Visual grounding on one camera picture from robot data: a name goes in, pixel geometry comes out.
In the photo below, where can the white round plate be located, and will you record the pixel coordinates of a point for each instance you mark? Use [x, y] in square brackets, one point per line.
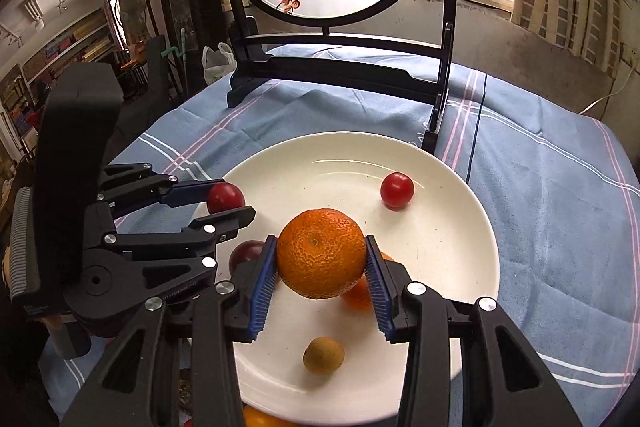
[435, 252]

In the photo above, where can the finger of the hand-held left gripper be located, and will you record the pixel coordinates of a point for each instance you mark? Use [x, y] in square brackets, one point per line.
[192, 193]
[220, 227]

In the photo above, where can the black chair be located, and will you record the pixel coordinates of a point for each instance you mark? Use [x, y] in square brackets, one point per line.
[160, 67]

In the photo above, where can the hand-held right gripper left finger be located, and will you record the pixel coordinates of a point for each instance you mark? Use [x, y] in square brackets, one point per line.
[264, 292]

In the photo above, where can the blue striped tablecloth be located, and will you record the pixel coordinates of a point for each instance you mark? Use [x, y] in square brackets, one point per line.
[540, 227]

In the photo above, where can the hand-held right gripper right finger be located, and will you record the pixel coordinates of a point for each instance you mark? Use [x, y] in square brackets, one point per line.
[377, 292]

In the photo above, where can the standing fan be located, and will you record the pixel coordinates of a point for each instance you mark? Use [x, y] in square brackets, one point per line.
[133, 14]

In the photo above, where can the white plastic bag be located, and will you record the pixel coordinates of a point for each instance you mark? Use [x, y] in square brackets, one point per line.
[218, 63]

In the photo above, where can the small orange tangerine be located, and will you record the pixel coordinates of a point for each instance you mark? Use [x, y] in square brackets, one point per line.
[357, 299]

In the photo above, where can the brown-green longan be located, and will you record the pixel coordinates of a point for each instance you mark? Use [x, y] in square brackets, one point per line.
[324, 356]

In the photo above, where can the large orange tangerine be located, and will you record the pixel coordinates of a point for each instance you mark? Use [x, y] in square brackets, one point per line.
[320, 252]

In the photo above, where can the dark red tomato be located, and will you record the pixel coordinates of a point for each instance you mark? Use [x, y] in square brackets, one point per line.
[227, 198]

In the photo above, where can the dark purple plum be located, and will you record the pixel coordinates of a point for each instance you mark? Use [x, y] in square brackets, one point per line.
[246, 253]

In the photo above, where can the bookshelf with books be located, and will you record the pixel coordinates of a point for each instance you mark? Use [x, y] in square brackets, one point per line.
[65, 47]

